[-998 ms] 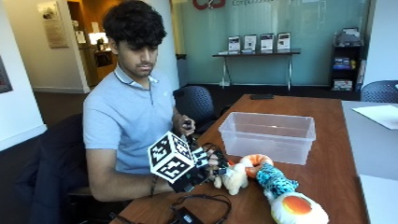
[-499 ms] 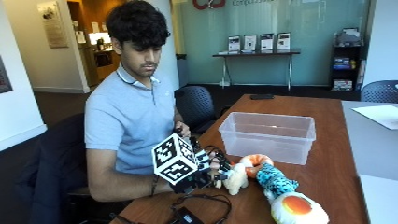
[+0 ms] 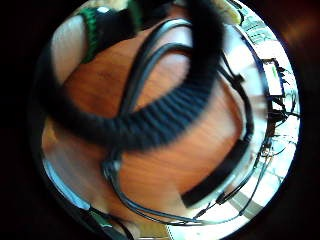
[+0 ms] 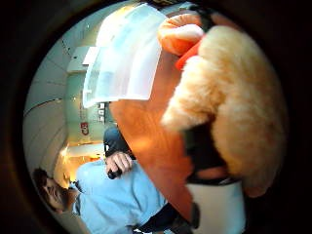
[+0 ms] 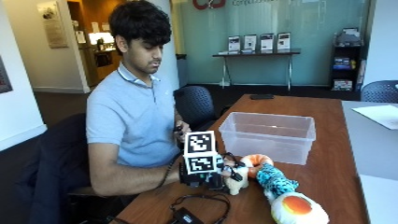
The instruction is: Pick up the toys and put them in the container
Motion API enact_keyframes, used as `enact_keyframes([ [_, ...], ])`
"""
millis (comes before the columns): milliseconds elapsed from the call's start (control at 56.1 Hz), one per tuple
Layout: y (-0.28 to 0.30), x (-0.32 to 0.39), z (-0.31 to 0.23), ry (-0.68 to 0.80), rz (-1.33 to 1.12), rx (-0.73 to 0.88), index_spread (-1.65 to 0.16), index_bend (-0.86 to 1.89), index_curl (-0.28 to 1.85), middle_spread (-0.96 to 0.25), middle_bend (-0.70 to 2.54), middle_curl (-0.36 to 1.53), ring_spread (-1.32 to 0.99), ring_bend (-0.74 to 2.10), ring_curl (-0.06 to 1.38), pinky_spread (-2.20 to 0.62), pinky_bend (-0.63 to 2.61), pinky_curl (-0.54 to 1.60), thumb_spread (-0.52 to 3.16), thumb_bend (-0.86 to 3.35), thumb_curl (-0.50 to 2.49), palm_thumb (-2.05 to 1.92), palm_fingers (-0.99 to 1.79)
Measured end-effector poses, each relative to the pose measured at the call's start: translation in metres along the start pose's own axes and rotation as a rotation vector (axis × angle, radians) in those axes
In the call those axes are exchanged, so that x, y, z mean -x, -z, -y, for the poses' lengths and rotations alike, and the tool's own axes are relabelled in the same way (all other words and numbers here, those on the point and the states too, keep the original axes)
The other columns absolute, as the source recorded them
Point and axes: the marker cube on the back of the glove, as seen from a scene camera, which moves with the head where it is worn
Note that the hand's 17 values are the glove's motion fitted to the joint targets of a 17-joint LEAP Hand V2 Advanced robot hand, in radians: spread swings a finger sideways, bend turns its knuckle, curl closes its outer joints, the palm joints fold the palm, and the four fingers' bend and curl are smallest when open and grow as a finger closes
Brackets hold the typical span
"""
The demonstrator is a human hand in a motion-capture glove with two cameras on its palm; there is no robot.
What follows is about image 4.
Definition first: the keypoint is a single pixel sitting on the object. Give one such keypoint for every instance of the small black handheld device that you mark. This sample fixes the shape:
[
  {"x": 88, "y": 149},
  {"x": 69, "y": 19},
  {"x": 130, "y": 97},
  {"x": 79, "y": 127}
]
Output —
[{"x": 113, "y": 174}]

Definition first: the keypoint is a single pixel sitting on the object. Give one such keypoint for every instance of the cream and orange plush toy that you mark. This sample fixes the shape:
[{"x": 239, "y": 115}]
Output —
[{"x": 237, "y": 97}]

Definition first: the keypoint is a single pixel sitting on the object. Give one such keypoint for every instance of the the person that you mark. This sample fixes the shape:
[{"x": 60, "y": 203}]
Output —
[{"x": 110, "y": 198}]

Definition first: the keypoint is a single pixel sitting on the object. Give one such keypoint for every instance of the lit wooden counter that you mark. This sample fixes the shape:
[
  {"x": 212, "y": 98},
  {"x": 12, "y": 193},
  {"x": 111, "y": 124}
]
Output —
[{"x": 81, "y": 157}]

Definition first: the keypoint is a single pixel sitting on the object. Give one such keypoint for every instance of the white container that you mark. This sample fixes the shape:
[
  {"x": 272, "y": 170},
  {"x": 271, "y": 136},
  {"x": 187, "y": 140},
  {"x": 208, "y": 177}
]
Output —
[{"x": 217, "y": 209}]

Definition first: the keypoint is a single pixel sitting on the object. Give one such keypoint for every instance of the translucent plastic container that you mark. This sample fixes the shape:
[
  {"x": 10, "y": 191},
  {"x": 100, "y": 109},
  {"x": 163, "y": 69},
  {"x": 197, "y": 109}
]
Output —
[{"x": 126, "y": 58}]

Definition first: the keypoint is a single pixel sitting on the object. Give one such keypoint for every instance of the red wall sign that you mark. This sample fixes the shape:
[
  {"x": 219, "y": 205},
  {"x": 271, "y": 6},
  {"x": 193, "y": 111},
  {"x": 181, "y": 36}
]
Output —
[{"x": 84, "y": 128}]

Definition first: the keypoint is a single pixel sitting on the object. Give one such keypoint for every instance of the white wall switch panel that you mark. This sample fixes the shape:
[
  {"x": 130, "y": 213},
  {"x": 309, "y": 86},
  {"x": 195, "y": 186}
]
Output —
[{"x": 101, "y": 112}]

